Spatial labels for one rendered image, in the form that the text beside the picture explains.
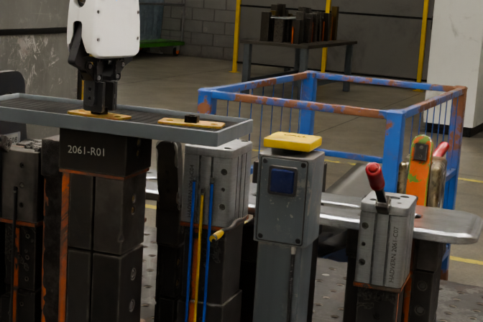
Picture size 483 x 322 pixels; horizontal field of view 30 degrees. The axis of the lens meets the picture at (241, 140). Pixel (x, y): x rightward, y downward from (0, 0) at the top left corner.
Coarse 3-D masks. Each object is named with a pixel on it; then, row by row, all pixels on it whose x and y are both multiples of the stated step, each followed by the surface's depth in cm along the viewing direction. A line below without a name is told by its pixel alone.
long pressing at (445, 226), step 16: (256, 192) 153; (336, 208) 144; (416, 208) 148; (432, 208) 149; (320, 224) 139; (336, 224) 138; (352, 224) 137; (416, 224) 138; (432, 224) 138; (448, 224) 139; (464, 224) 139; (480, 224) 142; (432, 240) 133; (448, 240) 132; (464, 240) 132
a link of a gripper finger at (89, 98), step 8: (88, 64) 115; (80, 72) 116; (88, 72) 115; (88, 80) 117; (88, 88) 117; (96, 88) 117; (104, 88) 117; (88, 96) 118; (96, 96) 117; (104, 96) 118; (88, 104) 118; (96, 104) 118; (104, 104) 118
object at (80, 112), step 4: (104, 108) 119; (68, 112) 120; (72, 112) 120; (76, 112) 120; (80, 112) 120; (84, 112) 120; (88, 112) 120; (92, 112) 119; (96, 112) 119; (104, 112) 119; (108, 112) 121; (88, 116) 118; (92, 116) 118; (96, 116) 118; (100, 116) 117; (104, 116) 117; (108, 116) 118; (112, 116) 118; (116, 116) 119; (120, 116) 119; (124, 116) 118; (128, 116) 119; (120, 120) 117
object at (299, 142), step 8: (272, 136) 112; (280, 136) 113; (288, 136) 113; (296, 136) 113; (304, 136) 114; (312, 136) 114; (264, 144) 111; (272, 144) 111; (280, 144) 110; (288, 144) 110; (296, 144) 110; (304, 144) 109; (312, 144) 110; (320, 144) 114; (288, 152) 112; (296, 152) 112
